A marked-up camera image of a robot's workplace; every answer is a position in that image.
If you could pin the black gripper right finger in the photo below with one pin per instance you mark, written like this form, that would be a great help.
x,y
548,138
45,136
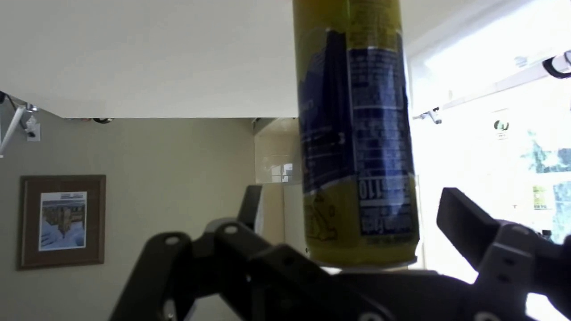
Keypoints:
x,y
466,225

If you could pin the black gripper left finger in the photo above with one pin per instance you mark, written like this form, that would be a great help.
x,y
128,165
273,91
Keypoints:
x,y
250,206

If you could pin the yellow and blue can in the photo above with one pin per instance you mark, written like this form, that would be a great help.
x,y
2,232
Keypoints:
x,y
357,172

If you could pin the framed wall picture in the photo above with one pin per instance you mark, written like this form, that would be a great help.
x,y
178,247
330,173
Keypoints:
x,y
61,220

